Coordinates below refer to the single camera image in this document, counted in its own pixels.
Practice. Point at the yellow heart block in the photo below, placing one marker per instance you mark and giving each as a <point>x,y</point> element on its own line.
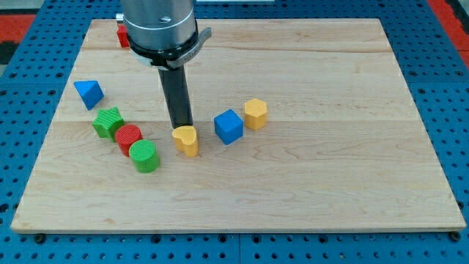
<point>186,140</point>

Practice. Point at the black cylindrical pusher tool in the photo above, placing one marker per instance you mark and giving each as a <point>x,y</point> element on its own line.
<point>177,98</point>

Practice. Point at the blue triangle block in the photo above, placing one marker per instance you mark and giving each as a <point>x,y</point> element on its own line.
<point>90,92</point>

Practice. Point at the yellow hexagon block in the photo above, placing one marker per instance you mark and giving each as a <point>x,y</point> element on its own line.
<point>255,111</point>

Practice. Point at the blue cube block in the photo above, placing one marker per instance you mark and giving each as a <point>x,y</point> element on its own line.
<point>228,126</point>

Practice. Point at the green star block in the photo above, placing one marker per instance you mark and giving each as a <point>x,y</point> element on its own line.
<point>107,122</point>

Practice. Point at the red star block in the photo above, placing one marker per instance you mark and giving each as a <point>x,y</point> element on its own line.
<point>123,36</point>

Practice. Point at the wooden board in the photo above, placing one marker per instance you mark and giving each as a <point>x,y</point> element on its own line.
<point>344,148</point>

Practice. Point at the red cylinder block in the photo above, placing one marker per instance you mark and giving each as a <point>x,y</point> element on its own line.
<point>125,136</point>

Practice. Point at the green cylinder block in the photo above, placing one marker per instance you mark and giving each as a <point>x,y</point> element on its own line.
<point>144,156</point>

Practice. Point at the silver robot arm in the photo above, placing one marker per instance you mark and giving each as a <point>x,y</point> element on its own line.
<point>163,33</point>

